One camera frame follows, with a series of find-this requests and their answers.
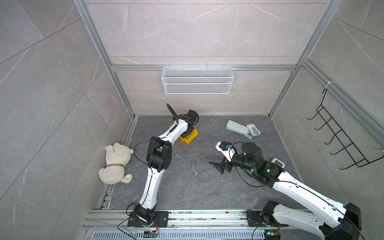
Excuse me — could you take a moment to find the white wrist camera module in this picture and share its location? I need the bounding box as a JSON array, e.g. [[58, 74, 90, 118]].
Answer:
[[216, 141, 237, 162]]

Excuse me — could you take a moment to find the yellow plastic bin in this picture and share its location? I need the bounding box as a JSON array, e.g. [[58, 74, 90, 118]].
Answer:
[[163, 122, 199, 145]]

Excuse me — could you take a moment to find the black wire hook rack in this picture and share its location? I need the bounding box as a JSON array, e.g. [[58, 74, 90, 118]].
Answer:
[[307, 89, 384, 171]]

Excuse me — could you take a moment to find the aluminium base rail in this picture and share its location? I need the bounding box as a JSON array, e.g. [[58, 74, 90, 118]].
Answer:
[[78, 208, 303, 240]]

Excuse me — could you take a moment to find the white wire mesh basket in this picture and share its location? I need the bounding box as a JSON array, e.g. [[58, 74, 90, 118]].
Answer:
[[162, 67, 234, 95]]

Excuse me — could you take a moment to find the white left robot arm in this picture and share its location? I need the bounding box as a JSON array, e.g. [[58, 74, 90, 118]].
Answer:
[[134, 104, 199, 226]]

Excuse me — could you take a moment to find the clear plastic box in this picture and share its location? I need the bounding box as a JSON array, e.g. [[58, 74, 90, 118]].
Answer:
[[246, 124, 261, 137]]

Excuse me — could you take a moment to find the light green case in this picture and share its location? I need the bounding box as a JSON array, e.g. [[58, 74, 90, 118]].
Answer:
[[226, 120, 250, 135]]

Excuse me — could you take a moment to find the white plush teddy bear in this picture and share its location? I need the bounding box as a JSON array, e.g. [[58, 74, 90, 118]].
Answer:
[[98, 143, 134, 185]]

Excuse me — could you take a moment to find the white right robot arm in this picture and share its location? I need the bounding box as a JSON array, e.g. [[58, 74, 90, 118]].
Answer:
[[211, 141, 363, 240]]

